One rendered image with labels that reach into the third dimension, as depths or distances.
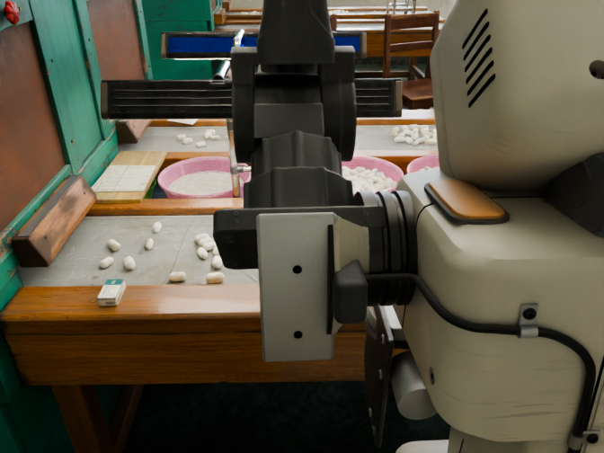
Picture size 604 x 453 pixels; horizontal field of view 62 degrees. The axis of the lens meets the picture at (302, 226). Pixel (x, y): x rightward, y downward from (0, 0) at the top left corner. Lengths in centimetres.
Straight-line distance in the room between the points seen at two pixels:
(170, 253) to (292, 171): 86
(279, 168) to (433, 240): 12
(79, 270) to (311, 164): 89
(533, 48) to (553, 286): 13
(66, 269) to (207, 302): 36
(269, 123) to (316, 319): 15
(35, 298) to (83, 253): 20
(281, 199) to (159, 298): 70
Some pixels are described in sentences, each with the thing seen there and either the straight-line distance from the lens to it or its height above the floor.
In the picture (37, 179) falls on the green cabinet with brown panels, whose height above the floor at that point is 90.
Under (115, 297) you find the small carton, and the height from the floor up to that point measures 78.
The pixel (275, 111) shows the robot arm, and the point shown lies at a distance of 40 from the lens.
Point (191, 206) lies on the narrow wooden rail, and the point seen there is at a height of 76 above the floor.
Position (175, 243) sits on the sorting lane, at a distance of 123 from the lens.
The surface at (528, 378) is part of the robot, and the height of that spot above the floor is 116.
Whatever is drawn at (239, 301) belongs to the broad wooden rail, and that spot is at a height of 76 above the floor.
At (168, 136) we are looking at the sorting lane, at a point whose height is 74.
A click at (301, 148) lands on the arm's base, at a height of 124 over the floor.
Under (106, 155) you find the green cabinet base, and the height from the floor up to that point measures 80.
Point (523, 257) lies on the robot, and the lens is 28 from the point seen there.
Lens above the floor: 138
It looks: 31 degrees down
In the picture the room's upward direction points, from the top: straight up
